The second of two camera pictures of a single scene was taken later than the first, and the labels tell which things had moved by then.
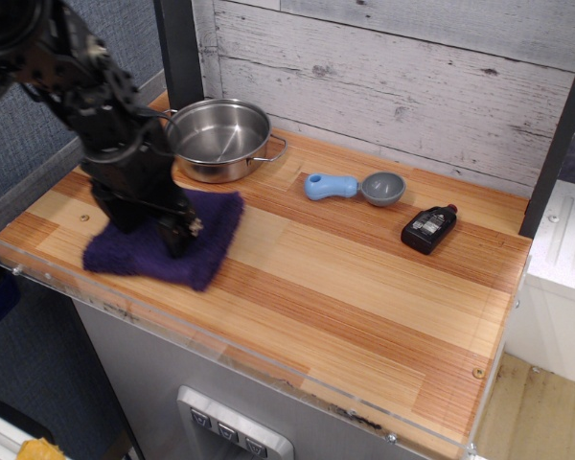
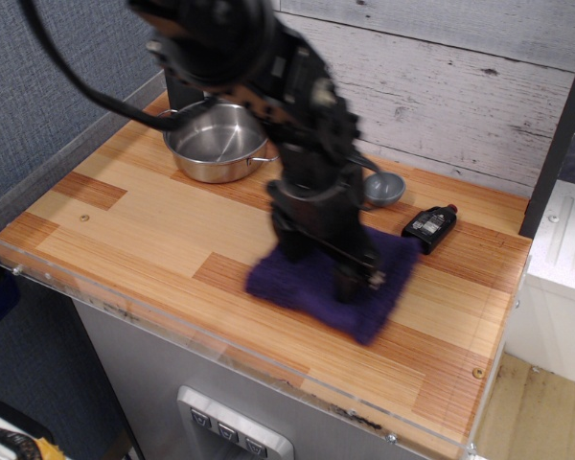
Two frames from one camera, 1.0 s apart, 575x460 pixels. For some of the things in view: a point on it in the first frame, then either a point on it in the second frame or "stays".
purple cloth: (141, 254) to (308, 286)
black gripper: (133, 182) to (316, 196)
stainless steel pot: (218, 138) stays
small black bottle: (426, 230) stays
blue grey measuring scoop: (379, 188) stays
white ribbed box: (553, 321) stays
